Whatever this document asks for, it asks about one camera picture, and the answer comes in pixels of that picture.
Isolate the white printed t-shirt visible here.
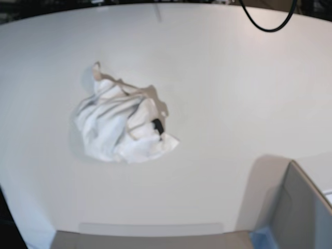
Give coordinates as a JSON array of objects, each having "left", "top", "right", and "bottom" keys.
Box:
[{"left": 75, "top": 62, "right": 179, "bottom": 163}]

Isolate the black hanging cable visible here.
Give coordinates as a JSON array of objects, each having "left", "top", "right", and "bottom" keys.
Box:
[{"left": 238, "top": 0, "right": 298, "bottom": 33}]

